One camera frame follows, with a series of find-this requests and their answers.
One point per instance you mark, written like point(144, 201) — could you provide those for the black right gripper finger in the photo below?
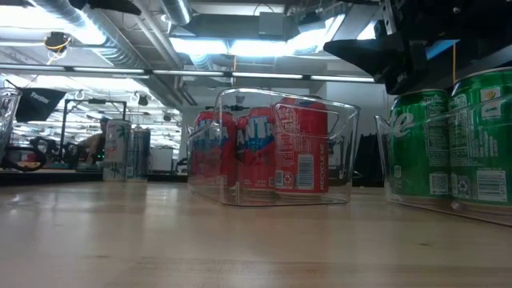
point(360, 50)

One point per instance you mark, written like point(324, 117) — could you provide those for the red Fanta can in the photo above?
point(258, 168)
point(212, 168)
point(300, 140)

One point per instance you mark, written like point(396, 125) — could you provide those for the green Sprite can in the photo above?
point(484, 140)
point(420, 160)

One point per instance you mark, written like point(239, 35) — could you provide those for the slim white can black lid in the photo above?
point(117, 152)

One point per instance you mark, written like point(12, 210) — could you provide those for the slim teal can silver lid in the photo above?
point(141, 156)

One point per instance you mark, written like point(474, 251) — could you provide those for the clear plastic bin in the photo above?
point(256, 200)
point(480, 214)

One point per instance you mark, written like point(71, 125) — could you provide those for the grey ceiling box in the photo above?
point(273, 25)

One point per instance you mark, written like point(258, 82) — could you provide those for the long linear ceiling light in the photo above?
point(188, 73)

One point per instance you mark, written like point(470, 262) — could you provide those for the bright ceiling light panel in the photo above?
point(256, 47)

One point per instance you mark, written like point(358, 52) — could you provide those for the black pennant white lettering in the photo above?
point(40, 102)

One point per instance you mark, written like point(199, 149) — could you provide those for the person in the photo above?
point(95, 146)

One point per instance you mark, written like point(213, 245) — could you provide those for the white cabinet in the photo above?
point(162, 160)

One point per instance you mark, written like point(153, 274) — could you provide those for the black bicycle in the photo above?
point(20, 160)

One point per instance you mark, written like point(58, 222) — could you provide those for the large silver air duct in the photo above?
point(100, 36)

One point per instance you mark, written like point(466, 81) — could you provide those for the narrow silver air duct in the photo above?
point(178, 10)

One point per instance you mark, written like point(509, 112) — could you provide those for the black rectangular rack frame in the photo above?
point(97, 101)

